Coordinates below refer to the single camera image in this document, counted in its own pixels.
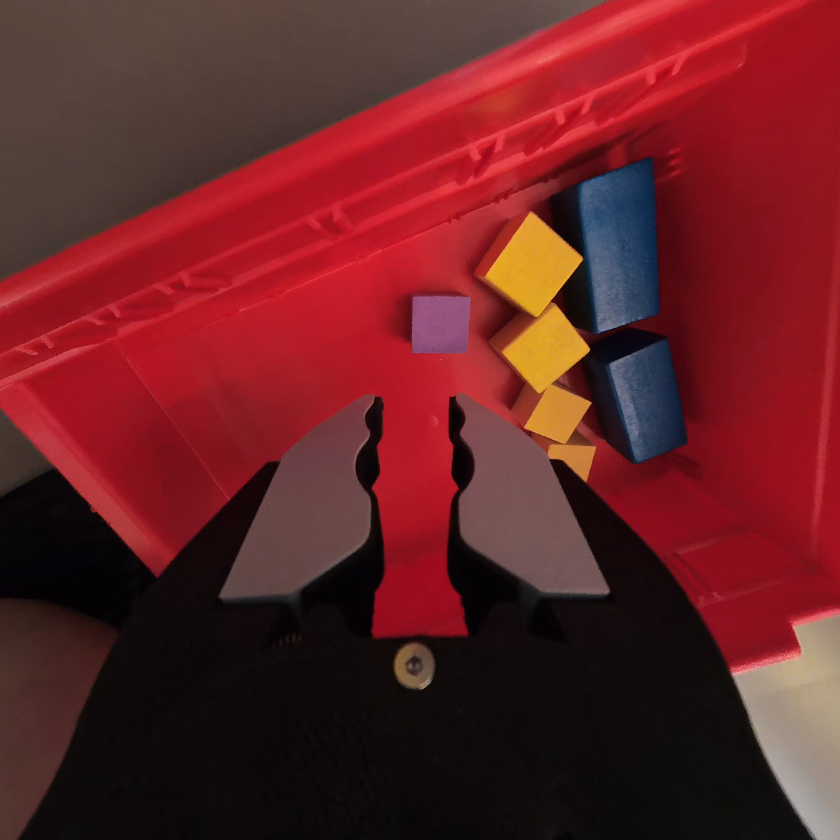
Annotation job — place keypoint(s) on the yellow wooden block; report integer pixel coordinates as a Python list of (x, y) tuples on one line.
[(541, 348), (577, 456), (531, 262)]

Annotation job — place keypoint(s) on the black textured armrest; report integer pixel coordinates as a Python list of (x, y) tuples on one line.
[(52, 544)]

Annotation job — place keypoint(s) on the blue rectangular block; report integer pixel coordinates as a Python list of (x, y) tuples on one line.
[(610, 249)]

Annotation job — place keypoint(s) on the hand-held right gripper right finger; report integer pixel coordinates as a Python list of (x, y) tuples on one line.
[(525, 525)]

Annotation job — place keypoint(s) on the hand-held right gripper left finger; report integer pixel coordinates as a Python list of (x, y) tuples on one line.
[(308, 525)]

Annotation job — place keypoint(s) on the blue wooden block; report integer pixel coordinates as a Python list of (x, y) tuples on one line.
[(640, 400)]

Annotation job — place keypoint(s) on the yellow cube block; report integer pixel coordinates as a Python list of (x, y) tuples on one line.
[(554, 413)]

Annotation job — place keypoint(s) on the red plastic bin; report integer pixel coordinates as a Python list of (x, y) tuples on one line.
[(262, 328)]

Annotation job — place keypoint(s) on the purple wooden block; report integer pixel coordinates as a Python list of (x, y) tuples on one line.
[(441, 325)]

